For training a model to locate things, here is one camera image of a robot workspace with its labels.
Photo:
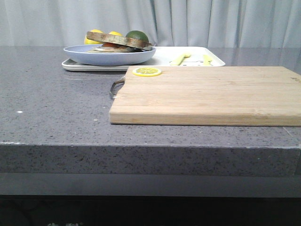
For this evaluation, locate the bread slice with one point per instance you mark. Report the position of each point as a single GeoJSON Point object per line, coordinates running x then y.
{"type": "Point", "coordinates": [120, 40]}
{"type": "Point", "coordinates": [120, 49]}

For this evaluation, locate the fried egg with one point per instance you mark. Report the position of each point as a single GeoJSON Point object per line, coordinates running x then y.
{"type": "Point", "coordinates": [108, 46]}

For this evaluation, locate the light blue round plate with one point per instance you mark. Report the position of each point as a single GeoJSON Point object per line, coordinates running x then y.
{"type": "Point", "coordinates": [82, 54]}

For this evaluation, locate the white rectangular tray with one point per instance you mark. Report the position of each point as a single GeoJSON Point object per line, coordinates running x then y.
{"type": "Point", "coordinates": [162, 57]}

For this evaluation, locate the yellow lemon slice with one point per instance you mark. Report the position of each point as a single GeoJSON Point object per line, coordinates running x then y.
{"type": "Point", "coordinates": [146, 71]}

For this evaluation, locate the wooden cutting board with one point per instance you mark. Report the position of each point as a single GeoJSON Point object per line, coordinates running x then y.
{"type": "Point", "coordinates": [210, 96]}

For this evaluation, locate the green lime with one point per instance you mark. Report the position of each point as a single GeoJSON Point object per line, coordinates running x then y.
{"type": "Point", "coordinates": [139, 35]}

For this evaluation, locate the right yellow lemon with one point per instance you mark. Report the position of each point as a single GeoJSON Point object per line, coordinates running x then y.
{"type": "Point", "coordinates": [115, 33]}

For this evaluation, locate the left yellow lemon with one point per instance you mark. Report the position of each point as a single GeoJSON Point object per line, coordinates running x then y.
{"type": "Point", "coordinates": [88, 41]}

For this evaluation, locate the light grey curtain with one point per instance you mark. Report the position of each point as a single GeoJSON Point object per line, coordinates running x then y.
{"type": "Point", "coordinates": [205, 23]}

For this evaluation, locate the metal cutting board handle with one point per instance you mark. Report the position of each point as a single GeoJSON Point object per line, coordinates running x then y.
{"type": "Point", "coordinates": [115, 87]}

